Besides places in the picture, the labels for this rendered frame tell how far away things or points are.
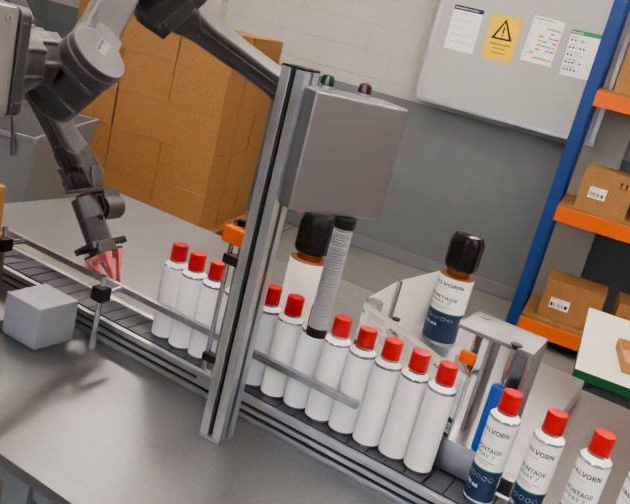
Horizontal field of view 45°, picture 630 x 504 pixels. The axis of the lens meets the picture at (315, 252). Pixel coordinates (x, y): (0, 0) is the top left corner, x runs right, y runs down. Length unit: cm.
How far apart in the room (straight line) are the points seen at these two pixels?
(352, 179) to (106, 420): 61
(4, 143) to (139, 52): 153
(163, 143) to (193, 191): 35
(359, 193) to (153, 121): 378
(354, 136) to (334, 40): 482
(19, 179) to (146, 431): 245
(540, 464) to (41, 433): 81
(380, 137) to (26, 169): 264
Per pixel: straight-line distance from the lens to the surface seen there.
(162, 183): 497
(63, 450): 134
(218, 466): 136
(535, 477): 132
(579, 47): 550
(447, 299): 191
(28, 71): 94
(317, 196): 122
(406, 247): 591
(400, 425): 137
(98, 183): 172
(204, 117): 480
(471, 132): 571
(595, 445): 129
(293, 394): 146
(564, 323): 506
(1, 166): 375
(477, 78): 558
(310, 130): 118
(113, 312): 172
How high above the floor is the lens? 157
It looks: 16 degrees down
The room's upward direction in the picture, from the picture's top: 14 degrees clockwise
